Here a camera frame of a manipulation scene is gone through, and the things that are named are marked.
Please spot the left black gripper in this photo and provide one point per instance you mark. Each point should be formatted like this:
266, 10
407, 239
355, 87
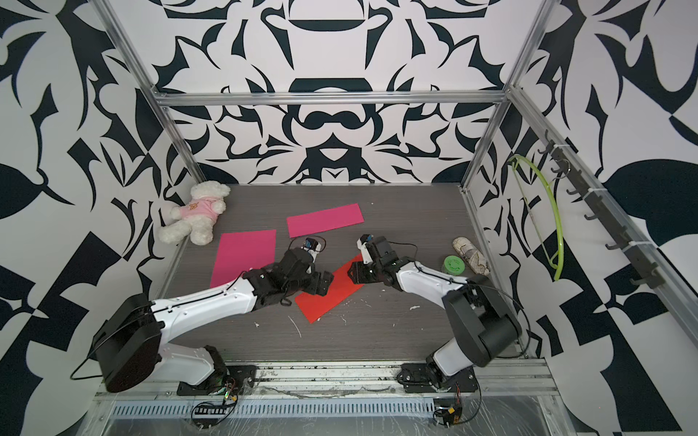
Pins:
315, 286

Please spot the white teddy bear pink shirt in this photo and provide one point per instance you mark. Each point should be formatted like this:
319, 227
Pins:
196, 220

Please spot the red square paper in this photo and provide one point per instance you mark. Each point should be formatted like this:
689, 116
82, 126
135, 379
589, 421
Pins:
314, 307

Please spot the right black connector board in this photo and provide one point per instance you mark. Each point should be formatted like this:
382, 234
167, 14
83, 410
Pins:
448, 415

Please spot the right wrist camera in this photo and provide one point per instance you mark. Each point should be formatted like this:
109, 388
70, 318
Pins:
365, 244

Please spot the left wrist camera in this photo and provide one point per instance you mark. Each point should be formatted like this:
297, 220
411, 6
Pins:
312, 245

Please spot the black wall hook rack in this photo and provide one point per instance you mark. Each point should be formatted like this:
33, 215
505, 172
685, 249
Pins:
626, 238

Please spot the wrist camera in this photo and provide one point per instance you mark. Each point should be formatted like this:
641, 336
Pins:
312, 245
365, 244

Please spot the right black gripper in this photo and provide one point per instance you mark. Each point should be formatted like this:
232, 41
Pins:
355, 272

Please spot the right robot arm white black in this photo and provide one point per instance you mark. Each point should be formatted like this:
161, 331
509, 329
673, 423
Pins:
483, 323

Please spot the green round lid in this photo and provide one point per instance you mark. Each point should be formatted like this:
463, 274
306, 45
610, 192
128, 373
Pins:
453, 265

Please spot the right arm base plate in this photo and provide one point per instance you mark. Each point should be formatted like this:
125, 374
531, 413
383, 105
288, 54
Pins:
426, 378

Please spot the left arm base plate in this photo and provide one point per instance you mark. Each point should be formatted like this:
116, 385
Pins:
238, 379

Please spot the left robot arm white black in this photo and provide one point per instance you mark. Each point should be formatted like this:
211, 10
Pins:
137, 344

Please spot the white grey sneaker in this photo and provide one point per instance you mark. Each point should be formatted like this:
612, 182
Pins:
471, 255

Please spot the magenta paper sheet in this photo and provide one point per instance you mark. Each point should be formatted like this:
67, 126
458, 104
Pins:
241, 252
324, 221

